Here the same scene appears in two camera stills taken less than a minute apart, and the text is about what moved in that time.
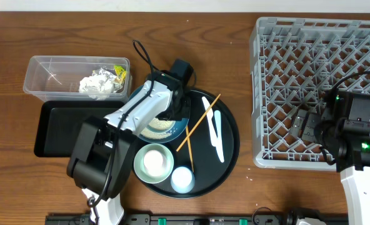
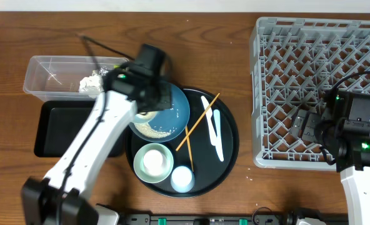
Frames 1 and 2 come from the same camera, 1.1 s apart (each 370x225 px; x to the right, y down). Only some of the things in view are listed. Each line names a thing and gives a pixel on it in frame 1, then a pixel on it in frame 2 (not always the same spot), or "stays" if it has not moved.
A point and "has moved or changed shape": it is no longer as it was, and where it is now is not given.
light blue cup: [182, 180] stays
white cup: [154, 163] stays
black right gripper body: [313, 126] stays
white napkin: [97, 87] stays
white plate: [159, 125] has moved or changed shape
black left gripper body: [179, 112] → [162, 98]
